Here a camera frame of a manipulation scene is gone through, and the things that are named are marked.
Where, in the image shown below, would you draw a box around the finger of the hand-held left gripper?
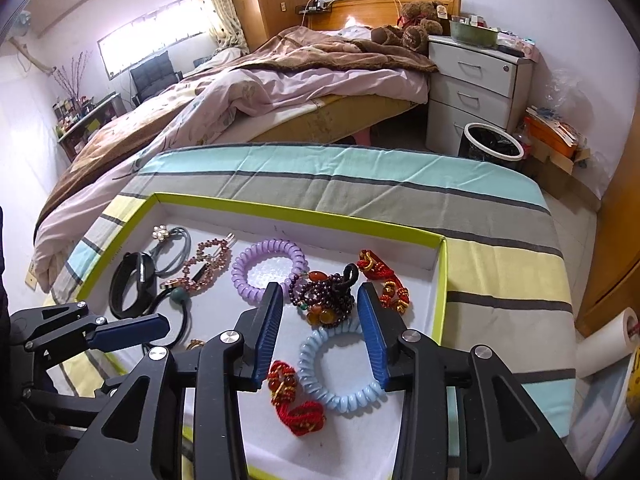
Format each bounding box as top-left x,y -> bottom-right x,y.
22,347 -> 146,412
10,301 -> 172,354

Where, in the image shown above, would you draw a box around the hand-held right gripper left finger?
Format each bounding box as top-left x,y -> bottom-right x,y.
60,282 -> 285,480

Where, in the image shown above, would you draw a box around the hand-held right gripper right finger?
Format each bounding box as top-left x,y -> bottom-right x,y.
355,282 -> 583,480

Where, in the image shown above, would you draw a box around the black wristband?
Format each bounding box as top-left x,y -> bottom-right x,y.
108,251 -> 157,319

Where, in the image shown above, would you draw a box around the red knotted cord bracelet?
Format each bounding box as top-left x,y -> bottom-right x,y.
356,249 -> 397,283
378,280 -> 414,317
266,359 -> 327,437

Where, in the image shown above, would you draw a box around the blue coil hair tie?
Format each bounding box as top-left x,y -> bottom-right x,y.
298,321 -> 389,414

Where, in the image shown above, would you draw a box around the black hair tie green bead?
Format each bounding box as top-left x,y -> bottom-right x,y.
145,276 -> 195,350

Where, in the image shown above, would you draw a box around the dark bead bracelet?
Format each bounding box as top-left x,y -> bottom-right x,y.
288,264 -> 362,330

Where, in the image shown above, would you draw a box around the purple coil hair tie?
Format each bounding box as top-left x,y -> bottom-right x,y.
230,239 -> 307,305

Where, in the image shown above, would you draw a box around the pink rhinestone hair clip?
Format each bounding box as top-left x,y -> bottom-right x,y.
181,232 -> 239,292

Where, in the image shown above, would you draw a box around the green-edged white tray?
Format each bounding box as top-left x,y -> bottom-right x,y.
75,192 -> 448,480

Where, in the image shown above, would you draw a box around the striped table cloth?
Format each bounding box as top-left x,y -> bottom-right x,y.
42,144 -> 576,456

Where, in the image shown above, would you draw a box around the cluttered side desk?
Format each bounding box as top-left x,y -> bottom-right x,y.
52,91 -> 129,164

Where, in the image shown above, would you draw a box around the white trash bin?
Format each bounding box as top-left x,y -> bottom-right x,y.
457,122 -> 526,174

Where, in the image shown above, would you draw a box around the white paper roll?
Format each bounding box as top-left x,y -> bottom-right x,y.
575,306 -> 640,380

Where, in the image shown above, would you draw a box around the wooden bed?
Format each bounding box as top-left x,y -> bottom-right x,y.
30,0 -> 463,292

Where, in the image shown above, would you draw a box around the pink duvet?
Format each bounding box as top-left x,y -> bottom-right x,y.
32,65 -> 431,293

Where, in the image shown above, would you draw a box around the black office chair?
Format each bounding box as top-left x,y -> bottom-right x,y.
129,51 -> 184,107

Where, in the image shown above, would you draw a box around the large wooden wardrobe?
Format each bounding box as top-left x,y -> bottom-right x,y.
575,105 -> 640,339

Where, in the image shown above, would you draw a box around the vase of dry twigs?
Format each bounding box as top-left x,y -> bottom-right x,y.
51,51 -> 95,107

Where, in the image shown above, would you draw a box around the white nightstand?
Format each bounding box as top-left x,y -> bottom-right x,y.
426,35 -> 536,159

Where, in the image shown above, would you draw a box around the orange cardboard boxes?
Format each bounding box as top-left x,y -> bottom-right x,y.
522,105 -> 594,177

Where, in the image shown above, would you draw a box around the brown blanket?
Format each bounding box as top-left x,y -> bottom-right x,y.
37,25 -> 441,241

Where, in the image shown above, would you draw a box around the brown teddy bear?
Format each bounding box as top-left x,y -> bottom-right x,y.
370,0 -> 449,56

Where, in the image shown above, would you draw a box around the clear plastic bag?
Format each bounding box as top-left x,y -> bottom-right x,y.
542,66 -> 602,127

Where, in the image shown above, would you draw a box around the green basin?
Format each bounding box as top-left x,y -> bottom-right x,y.
449,17 -> 501,49

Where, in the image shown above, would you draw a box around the floral curtain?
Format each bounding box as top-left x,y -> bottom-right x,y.
182,0 -> 251,57

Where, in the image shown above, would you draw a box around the pile of small boxes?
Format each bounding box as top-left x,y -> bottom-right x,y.
497,27 -> 541,62

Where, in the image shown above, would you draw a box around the grey hair tie pearl flower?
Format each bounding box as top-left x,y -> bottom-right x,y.
151,226 -> 194,277

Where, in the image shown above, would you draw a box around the wall fan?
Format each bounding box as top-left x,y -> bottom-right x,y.
7,10 -> 34,44

